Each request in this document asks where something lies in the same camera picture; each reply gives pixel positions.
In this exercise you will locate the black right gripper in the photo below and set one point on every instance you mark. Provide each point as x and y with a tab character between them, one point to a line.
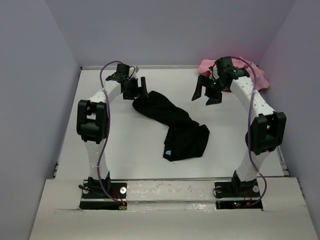
201	81

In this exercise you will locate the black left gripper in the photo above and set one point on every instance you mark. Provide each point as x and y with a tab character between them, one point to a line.
127	96

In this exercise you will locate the black t-shirt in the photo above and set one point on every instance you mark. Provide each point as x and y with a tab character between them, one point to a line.
185	138

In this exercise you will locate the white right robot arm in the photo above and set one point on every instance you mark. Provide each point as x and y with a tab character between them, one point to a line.
265	126

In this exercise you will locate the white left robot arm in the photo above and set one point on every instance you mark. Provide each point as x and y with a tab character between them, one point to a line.
93	120

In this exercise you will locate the pink t-shirt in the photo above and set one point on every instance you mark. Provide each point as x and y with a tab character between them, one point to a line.
260	75

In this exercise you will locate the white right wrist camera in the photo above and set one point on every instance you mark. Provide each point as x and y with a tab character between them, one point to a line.
213	73

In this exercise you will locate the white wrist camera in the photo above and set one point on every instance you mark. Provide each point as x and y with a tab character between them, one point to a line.
133	72
213	73

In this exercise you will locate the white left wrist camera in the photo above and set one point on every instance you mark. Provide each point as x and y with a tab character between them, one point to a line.
133	72

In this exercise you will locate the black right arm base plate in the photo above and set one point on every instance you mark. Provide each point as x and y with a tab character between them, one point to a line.
228	199

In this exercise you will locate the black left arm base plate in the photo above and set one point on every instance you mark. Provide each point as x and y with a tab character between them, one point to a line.
96	199

